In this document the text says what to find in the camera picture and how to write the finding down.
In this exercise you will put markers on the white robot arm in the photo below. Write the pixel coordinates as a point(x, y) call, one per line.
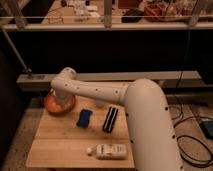
point(154, 143)

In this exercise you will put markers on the orange ceramic bowl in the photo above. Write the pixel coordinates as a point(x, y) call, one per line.
point(54, 107)

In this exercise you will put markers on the black and white eraser brush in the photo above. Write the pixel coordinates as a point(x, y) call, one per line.
point(110, 120)

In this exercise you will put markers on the blue sponge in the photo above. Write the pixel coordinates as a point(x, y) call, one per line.
point(84, 118)

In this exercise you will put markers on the grey metal beam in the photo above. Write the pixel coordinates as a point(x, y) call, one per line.
point(167, 79)

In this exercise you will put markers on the white plastic bottle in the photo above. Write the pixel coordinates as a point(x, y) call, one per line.
point(108, 151)

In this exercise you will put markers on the diagonal metal rod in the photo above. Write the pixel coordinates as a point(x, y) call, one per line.
point(26, 69)

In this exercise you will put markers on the blue power box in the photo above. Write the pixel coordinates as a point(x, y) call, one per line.
point(207, 128)

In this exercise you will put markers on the metal window frame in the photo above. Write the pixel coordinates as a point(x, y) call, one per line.
point(104, 15)

